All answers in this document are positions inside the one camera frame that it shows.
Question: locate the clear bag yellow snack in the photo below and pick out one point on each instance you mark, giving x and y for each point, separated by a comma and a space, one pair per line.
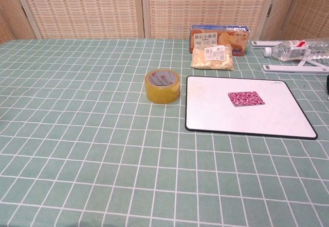
212, 62

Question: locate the white folding laptop stand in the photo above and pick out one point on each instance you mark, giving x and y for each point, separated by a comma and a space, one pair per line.
295, 69

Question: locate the bamboo folding screen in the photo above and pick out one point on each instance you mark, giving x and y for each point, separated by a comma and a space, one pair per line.
90, 8

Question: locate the white board black frame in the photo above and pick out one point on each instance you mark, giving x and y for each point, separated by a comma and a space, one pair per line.
205, 109

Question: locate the yellow packing tape roll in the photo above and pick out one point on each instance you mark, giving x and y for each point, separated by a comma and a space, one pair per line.
162, 93

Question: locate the green checked tablecloth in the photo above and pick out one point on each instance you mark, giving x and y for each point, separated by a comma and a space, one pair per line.
102, 147

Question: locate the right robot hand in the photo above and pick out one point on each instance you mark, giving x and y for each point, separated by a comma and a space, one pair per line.
328, 84

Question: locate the clear plastic water bottle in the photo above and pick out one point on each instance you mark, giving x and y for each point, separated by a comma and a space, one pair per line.
290, 51

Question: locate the orange cookie box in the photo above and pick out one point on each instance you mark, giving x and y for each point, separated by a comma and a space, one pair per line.
231, 38

